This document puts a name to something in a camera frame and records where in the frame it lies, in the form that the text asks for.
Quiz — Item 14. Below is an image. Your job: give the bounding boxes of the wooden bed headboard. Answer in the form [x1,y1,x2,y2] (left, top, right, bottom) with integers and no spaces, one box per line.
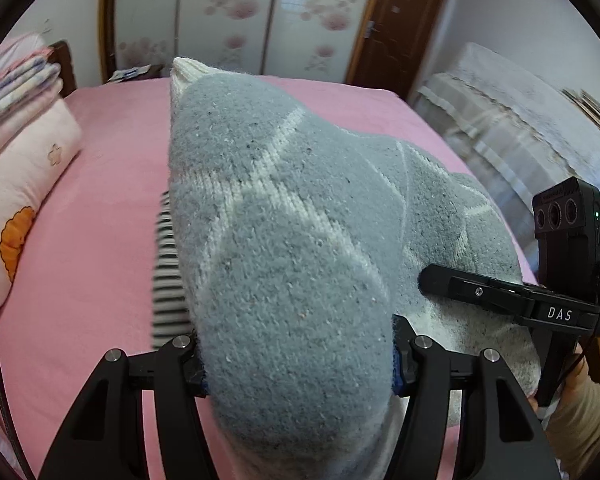
[47,41,77,98]

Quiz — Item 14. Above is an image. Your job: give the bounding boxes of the folded black white striped clothes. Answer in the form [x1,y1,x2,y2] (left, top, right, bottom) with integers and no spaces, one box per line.
[151,191,193,351]

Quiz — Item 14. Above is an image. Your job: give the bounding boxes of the person's right hand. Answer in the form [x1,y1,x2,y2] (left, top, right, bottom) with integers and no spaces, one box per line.
[560,341,590,397]

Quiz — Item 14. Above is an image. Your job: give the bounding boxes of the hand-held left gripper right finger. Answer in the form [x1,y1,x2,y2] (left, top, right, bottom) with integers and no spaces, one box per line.
[382,314,563,480]

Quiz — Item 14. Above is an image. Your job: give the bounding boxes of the pink fleece bed blanket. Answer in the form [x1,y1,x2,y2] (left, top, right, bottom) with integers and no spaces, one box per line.
[0,76,538,480]

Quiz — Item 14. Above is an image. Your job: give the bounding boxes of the stack of books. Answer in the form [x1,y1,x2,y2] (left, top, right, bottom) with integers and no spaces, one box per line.
[562,89,600,146]

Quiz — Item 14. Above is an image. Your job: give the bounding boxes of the person's right forearm beige sleeve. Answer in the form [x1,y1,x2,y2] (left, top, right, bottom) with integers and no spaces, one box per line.
[542,360,600,462]

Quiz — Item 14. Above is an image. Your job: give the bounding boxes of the small blue white box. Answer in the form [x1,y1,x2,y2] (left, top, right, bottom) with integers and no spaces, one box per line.
[109,65,151,83]

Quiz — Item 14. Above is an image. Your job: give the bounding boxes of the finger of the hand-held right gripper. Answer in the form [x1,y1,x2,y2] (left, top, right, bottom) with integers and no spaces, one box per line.
[419,264,536,323]

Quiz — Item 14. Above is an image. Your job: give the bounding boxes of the floral sliding door wardrobe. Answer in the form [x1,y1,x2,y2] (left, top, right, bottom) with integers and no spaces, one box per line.
[97,0,381,86]

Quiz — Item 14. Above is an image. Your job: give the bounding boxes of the blue grey diamond knit sweater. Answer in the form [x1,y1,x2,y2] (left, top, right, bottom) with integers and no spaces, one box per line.
[169,56,541,480]

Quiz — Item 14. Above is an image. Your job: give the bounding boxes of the brown wooden door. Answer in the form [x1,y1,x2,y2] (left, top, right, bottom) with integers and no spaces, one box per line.
[345,0,452,106]

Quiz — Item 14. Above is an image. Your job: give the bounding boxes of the pink rolled quilt orange print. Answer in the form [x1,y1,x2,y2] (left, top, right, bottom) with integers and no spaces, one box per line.
[0,97,83,313]

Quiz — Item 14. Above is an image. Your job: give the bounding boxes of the lace-covered furniture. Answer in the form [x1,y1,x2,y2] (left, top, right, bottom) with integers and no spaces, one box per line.
[411,42,600,256]

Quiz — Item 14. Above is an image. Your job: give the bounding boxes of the folded pastel quilt stack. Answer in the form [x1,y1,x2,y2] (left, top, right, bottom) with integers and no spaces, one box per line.
[0,32,63,136]

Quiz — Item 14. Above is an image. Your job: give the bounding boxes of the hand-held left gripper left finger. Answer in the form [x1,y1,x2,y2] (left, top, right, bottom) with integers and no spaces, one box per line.
[39,335,216,480]

